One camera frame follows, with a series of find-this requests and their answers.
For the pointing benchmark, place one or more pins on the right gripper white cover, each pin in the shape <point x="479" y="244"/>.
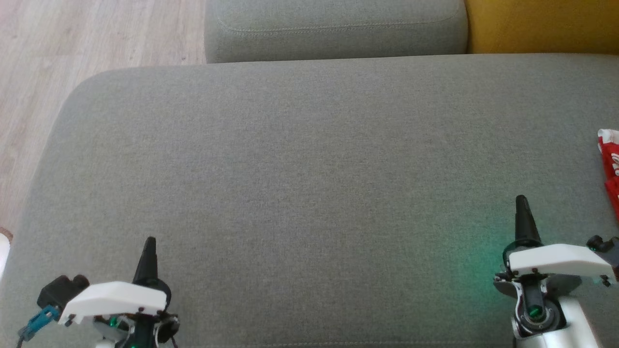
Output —
<point x="556" y="258"/>

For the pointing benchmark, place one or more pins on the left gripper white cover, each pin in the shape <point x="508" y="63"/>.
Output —
<point x="116" y="297"/>

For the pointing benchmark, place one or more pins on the red Bulls jersey white sleeves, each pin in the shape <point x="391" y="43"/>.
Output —
<point x="611" y="154"/>

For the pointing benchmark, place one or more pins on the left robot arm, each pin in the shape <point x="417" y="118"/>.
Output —
<point x="138" y="338"/>

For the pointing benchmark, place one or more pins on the white round object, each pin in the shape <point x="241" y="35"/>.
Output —
<point x="4" y="256"/>

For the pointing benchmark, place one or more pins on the grey sofa seat cushion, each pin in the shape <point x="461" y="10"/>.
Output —
<point x="290" y="183"/>

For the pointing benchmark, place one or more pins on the yellow sofa cushion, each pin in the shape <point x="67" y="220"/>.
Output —
<point x="541" y="24"/>

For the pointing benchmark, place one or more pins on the grey sofa back cushion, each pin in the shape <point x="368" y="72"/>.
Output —
<point x="333" y="29"/>

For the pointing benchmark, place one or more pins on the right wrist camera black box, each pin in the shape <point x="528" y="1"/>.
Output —
<point x="604" y="246"/>

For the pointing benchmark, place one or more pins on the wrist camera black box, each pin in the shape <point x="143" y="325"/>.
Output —
<point x="60" y="290"/>
<point x="604" y="246"/>

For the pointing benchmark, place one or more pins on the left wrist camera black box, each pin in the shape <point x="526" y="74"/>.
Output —
<point x="60" y="290"/>

